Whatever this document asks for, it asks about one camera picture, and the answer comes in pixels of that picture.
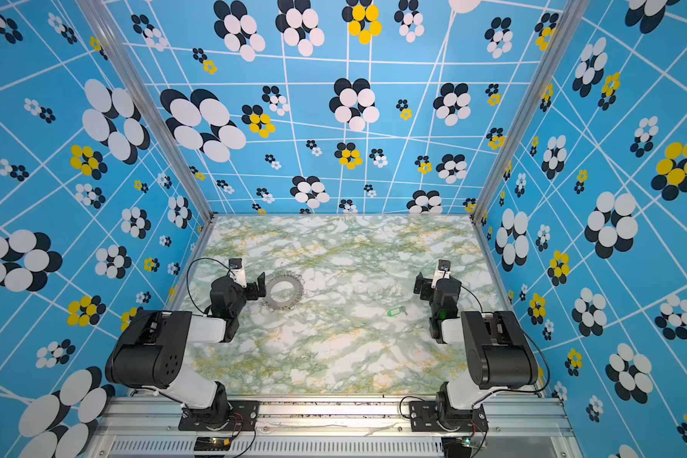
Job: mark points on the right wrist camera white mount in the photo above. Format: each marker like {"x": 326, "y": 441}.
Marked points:
{"x": 442, "y": 271}

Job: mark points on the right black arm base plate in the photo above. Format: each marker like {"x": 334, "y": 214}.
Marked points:
{"x": 432, "y": 416}

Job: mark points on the left rear aluminium post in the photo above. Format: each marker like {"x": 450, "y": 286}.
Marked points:
{"x": 100, "y": 21}

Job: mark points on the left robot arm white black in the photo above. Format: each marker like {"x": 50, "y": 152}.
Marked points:
{"x": 149, "y": 354}

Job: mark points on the green key tag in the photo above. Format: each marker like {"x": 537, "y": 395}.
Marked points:
{"x": 395, "y": 311}

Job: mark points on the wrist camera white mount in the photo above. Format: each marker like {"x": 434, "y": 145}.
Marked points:
{"x": 237, "y": 271}
{"x": 442, "y": 271}

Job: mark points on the aluminium post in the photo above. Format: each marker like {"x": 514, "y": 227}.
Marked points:
{"x": 569, "y": 21}
{"x": 100, "y": 21}

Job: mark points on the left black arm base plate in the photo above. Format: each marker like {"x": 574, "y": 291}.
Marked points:
{"x": 234, "y": 416}

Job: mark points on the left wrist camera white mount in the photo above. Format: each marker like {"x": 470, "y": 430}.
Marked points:
{"x": 237, "y": 271}

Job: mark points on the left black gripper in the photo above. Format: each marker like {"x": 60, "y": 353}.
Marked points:
{"x": 255, "y": 285}

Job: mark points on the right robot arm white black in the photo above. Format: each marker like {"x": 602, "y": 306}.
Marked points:
{"x": 498, "y": 353}

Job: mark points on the right rear aluminium post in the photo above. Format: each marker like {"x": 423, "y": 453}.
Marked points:
{"x": 569, "y": 21}

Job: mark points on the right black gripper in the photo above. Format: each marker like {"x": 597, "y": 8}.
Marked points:
{"x": 425, "y": 286}

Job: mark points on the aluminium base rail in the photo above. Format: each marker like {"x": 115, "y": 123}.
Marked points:
{"x": 341, "y": 426}

